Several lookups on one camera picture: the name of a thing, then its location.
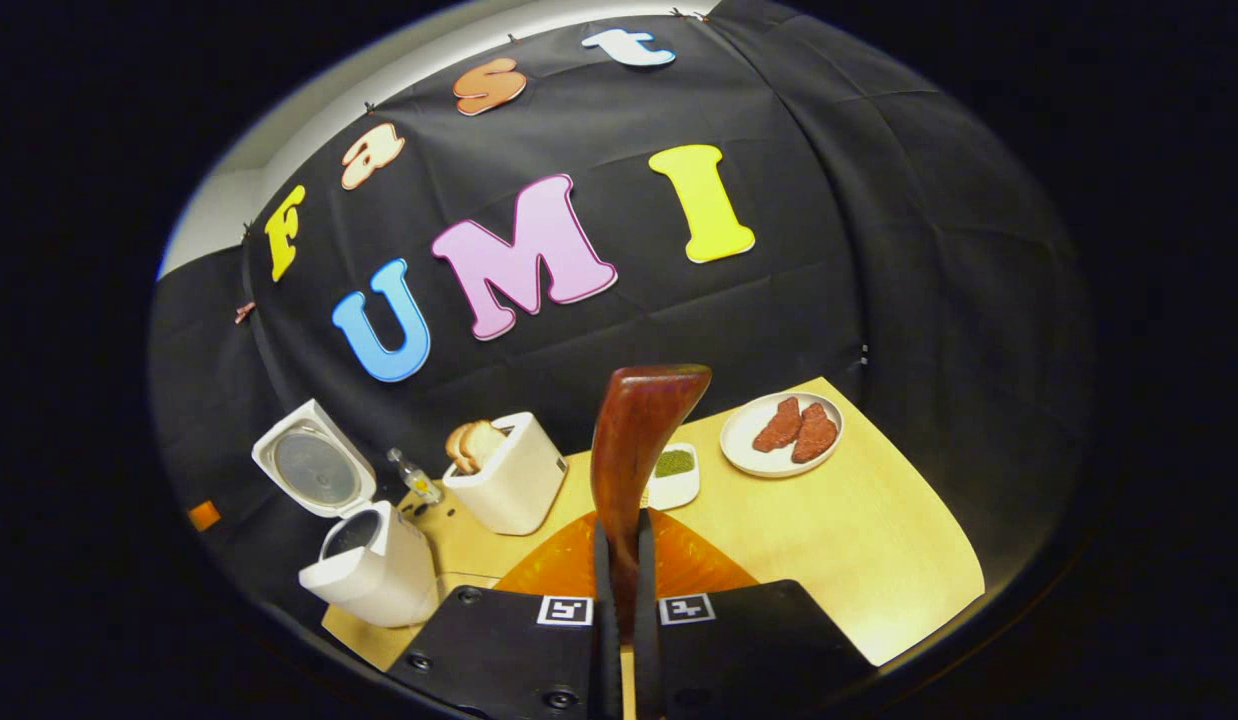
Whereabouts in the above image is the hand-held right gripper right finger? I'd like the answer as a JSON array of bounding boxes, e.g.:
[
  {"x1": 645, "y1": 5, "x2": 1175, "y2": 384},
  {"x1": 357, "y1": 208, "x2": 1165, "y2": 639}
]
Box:
[{"x1": 634, "y1": 508, "x2": 875, "y2": 720}]

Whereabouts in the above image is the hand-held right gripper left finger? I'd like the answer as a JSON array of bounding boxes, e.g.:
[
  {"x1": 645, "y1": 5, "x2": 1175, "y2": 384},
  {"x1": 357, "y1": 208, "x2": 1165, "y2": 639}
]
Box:
[{"x1": 384, "y1": 510, "x2": 620, "y2": 720}]

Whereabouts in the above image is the white rice cooker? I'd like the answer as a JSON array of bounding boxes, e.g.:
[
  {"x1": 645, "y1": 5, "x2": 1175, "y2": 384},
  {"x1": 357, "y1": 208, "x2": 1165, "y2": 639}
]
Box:
[{"x1": 252, "y1": 399, "x2": 440, "y2": 629}]

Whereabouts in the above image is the brown wooden spoon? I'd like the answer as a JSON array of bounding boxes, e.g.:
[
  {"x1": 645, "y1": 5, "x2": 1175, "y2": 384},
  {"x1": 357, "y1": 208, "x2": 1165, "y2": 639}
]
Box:
[{"x1": 591, "y1": 364, "x2": 713, "y2": 641}]

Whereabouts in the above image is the divided white bean dish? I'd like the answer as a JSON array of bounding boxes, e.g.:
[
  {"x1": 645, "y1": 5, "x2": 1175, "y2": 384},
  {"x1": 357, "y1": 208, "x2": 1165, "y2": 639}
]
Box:
[{"x1": 644, "y1": 443, "x2": 700, "y2": 512}]

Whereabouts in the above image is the white toaster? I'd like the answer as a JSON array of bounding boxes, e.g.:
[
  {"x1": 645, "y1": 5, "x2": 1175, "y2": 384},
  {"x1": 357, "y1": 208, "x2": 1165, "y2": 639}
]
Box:
[{"x1": 443, "y1": 412, "x2": 569, "y2": 536}]

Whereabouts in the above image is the small glass bottle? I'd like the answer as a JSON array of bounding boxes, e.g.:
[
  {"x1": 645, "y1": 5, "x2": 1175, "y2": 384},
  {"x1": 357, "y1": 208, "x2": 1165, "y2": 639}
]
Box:
[{"x1": 387, "y1": 447, "x2": 444, "y2": 506}]

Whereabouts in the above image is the round white plate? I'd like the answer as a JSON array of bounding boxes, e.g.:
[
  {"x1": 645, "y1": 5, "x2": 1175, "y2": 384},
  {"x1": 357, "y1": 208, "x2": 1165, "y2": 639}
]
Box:
[{"x1": 720, "y1": 391, "x2": 844, "y2": 478}]

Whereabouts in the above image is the toasted bread slice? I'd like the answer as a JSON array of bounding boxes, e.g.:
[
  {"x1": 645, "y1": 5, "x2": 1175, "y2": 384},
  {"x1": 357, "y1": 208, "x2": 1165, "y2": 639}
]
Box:
[
  {"x1": 463, "y1": 420, "x2": 508, "y2": 469},
  {"x1": 445, "y1": 423, "x2": 480, "y2": 475}
]

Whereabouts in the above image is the red meat slice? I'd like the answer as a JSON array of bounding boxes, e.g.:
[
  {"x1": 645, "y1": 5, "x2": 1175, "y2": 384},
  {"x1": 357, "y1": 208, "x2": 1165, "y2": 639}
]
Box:
[
  {"x1": 791, "y1": 403, "x2": 839, "y2": 464},
  {"x1": 752, "y1": 397, "x2": 803, "y2": 453}
]

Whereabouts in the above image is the black backdrop cloth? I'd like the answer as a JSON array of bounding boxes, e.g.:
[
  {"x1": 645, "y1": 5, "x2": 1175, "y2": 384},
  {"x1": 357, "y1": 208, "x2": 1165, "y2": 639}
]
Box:
[{"x1": 147, "y1": 0, "x2": 1095, "y2": 641}]

